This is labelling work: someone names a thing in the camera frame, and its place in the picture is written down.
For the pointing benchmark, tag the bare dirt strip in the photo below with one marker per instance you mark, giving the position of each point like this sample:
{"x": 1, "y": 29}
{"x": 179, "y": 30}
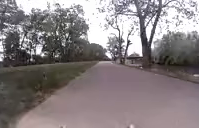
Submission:
{"x": 187, "y": 71}

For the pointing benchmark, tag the large forked tree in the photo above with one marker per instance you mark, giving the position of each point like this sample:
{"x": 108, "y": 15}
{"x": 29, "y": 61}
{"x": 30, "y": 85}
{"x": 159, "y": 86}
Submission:
{"x": 146, "y": 53}

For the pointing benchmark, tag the grass verge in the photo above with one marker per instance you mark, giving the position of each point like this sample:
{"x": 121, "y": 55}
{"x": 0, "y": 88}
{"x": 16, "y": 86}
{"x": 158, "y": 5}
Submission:
{"x": 17, "y": 86}

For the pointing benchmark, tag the slender bare tree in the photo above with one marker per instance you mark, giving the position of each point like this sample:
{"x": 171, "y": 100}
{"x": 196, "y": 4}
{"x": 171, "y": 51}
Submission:
{"x": 121, "y": 50}

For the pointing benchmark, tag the bridge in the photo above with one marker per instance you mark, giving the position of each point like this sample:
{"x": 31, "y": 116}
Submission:
{"x": 135, "y": 57}

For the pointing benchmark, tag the grey asphalt path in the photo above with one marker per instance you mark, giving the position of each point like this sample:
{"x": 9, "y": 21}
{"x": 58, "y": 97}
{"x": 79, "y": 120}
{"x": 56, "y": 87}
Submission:
{"x": 120, "y": 100}

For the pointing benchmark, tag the row of trees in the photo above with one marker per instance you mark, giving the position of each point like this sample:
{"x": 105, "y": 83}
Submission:
{"x": 63, "y": 40}

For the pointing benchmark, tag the bushes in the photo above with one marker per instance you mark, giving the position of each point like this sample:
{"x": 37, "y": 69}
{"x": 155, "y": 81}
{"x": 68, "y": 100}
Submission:
{"x": 183, "y": 50}

